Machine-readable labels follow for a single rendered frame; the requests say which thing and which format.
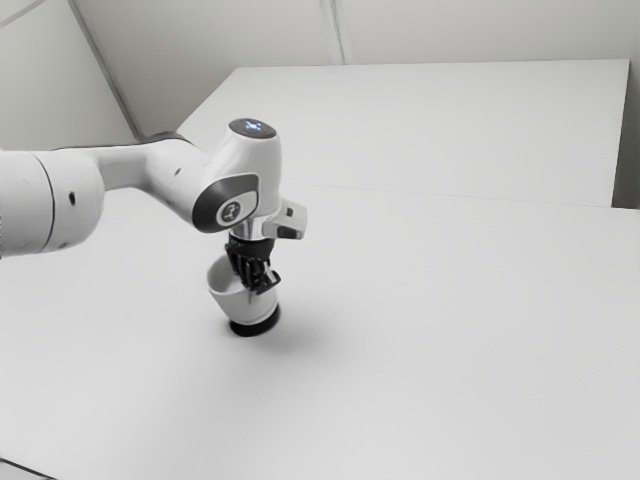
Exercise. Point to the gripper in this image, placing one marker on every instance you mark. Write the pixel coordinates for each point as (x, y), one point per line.
(250, 262)

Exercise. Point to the white mug with black base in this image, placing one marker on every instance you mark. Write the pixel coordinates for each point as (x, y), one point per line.
(240, 304)

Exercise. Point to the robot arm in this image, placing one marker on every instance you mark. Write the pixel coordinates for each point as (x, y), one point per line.
(150, 165)

